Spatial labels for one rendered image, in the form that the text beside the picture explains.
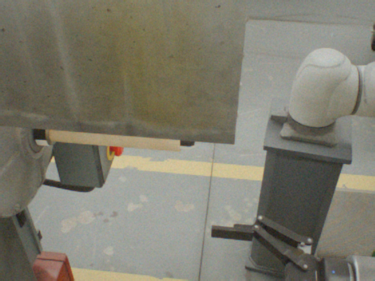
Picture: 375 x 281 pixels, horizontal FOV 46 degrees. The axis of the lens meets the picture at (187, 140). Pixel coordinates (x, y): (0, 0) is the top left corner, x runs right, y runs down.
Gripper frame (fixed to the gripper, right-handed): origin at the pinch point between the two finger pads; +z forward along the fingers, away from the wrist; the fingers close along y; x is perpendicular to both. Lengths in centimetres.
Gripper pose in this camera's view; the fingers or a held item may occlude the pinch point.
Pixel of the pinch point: (214, 269)
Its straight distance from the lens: 74.2
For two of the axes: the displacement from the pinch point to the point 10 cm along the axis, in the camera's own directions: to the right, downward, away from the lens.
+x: -0.2, -6.4, -7.7
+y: 1.2, -7.6, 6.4
